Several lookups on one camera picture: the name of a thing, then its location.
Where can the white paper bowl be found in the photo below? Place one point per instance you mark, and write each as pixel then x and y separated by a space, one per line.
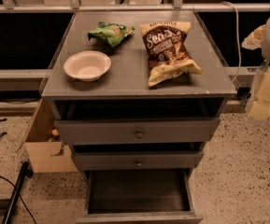
pixel 87 65

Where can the green chip bag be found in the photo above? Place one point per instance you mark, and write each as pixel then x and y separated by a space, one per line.
pixel 111 33

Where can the grey drawer cabinet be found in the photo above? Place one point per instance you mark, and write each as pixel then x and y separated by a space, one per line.
pixel 123 93

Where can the grey bottom drawer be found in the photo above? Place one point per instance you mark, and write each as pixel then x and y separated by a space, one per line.
pixel 139 197

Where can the grey top drawer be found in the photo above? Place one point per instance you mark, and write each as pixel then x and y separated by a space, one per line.
pixel 101 132

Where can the black bar on floor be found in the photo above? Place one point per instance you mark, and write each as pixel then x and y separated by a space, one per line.
pixel 24 171

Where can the cardboard box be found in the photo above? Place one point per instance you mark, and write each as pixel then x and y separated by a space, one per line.
pixel 45 153

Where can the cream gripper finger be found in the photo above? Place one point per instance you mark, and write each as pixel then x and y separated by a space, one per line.
pixel 260 109

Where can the brown chip bag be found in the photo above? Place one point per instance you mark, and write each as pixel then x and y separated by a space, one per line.
pixel 168 57

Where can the grey middle drawer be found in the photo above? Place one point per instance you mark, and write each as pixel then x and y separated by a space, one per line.
pixel 137 160

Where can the grey drawer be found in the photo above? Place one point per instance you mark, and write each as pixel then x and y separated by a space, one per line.
pixel 139 197
pixel 137 160
pixel 101 132

